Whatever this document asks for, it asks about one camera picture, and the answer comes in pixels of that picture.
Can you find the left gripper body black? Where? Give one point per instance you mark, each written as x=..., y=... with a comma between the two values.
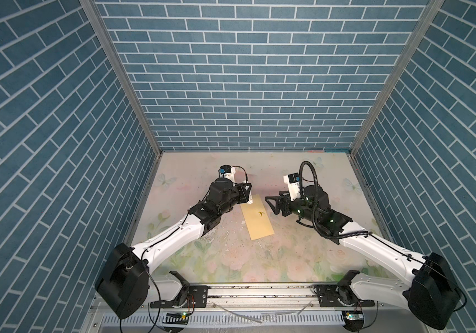
x=238, y=195

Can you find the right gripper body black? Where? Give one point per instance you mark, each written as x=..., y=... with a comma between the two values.
x=291, y=206

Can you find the yellow envelope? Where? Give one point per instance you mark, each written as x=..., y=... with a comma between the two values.
x=257, y=219

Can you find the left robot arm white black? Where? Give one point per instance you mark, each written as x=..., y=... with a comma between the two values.
x=126, y=277

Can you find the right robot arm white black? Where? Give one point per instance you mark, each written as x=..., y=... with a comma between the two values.
x=422, y=284

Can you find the right controller board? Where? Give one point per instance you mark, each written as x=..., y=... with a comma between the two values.
x=353, y=316

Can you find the controller board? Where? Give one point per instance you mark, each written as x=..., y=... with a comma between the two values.
x=353, y=316
x=176, y=319

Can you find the left controller board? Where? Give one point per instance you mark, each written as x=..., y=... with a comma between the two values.
x=176, y=319

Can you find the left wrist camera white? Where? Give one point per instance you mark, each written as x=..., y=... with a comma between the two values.
x=227, y=172

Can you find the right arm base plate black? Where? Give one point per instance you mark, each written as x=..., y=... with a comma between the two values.
x=331, y=295

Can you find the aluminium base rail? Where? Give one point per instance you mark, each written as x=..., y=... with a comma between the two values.
x=262, y=297

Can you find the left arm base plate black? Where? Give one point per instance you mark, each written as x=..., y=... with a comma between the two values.
x=192, y=296

